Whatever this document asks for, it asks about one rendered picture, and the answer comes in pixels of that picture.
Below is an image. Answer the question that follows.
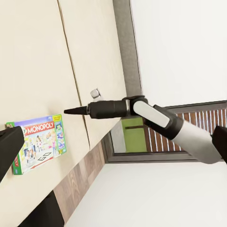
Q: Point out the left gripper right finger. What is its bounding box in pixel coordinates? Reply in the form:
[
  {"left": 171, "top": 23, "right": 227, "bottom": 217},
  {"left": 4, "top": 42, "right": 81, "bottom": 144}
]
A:
[{"left": 212, "top": 125, "right": 227, "bottom": 164}]

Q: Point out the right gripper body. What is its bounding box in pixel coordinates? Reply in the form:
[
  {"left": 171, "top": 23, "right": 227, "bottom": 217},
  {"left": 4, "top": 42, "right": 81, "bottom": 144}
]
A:
[{"left": 90, "top": 101, "right": 114, "bottom": 119}]

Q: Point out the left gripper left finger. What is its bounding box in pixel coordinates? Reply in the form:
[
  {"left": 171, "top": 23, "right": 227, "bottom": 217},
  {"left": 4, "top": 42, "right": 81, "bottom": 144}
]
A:
[{"left": 0, "top": 126, "right": 25, "bottom": 182}]

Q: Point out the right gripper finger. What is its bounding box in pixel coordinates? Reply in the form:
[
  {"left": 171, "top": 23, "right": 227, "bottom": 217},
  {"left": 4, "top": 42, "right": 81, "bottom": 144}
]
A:
[{"left": 64, "top": 104, "right": 90, "bottom": 115}]

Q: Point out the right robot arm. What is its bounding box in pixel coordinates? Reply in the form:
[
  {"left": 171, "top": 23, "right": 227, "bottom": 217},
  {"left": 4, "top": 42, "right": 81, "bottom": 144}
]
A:
[{"left": 64, "top": 88, "right": 222, "bottom": 164}]

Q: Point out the board game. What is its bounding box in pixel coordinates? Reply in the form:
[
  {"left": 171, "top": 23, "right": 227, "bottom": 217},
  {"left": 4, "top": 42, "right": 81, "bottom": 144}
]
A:
[{"left": 7, "top": 114, "right": 67, "bottom": 175}]

